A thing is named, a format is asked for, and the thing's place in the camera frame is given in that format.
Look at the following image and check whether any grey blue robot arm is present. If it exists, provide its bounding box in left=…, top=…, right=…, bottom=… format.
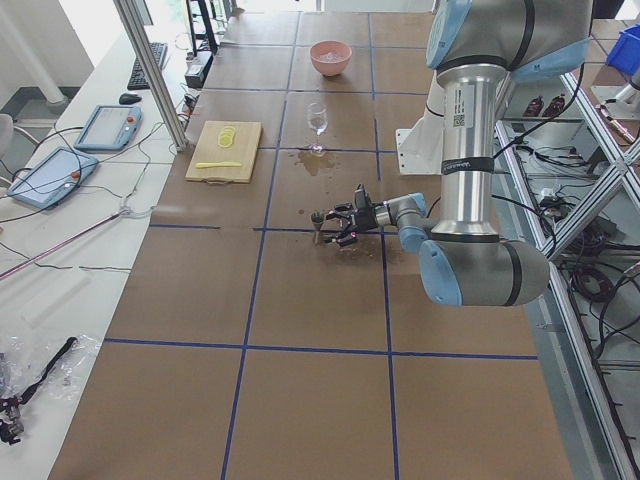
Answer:
left=330, top=1, right=592, bottom=306

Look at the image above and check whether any blue teach pendant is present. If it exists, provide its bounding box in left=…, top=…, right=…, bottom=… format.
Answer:
left=7, top=147, right=98, bottom=209
left=74, top=105, right=142, bottom=152

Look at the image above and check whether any pink bowl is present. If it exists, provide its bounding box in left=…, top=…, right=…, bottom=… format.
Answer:
left=310, top=40, right=352, bottom=77

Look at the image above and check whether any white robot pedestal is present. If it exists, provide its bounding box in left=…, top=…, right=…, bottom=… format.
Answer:
left=396, top=77, right=444, bottom=175

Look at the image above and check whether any black computer mouse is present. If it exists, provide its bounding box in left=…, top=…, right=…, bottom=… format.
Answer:
left=119, top=92, right=142, bottom=105

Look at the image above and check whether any black strap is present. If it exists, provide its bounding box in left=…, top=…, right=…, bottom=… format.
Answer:
left=14, top=336, right=79, bottom=406

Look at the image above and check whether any yellow plastic knife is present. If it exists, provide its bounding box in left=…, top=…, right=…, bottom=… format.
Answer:
left=195, top=161, right=243, bottom=169

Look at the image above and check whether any steel double jigger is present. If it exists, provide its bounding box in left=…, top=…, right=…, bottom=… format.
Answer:
left=310, top=211, right=325, bottom=245

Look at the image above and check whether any black keyboard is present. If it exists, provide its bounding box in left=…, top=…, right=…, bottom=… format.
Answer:
left=126, top=41, right=170, bottom=91

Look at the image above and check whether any bamboo cutting board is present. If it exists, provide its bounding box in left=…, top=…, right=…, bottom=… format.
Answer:
left=185, top=121, right=262, bottom=183

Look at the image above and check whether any aluminium frame post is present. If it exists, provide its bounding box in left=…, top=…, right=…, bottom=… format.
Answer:
left=113, top=0, right=188, bottom=152

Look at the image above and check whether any clear wine glass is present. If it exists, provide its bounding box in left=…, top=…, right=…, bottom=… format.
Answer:
left=307, top=102, right=328, bottom=155

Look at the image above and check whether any pink rod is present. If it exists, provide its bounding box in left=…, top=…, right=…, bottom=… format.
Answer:
left=0, top=210, right=125, bottom=281

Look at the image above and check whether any clear plastic bag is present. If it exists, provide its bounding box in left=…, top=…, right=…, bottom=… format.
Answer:
left=1, top=334, right=101, bottom=420

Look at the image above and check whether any far blue teach pendant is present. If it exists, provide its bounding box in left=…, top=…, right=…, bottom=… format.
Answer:
left=74, top=105, right=142, bottom=152

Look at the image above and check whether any near blue teach pendant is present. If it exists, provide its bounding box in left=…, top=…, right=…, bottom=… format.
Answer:
left=7, top=147, right=98, bottom=209

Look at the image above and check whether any black box device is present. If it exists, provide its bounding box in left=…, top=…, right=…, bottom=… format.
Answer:
left=184, top=51, right=213, bottom=89

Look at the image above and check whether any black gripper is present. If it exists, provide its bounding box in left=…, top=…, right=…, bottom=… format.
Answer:
left=322, top=202, right=378, bottom=246

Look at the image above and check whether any blue storage bin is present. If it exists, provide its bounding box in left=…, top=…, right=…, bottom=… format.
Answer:
left=606, top=24, right=640, bottom=75

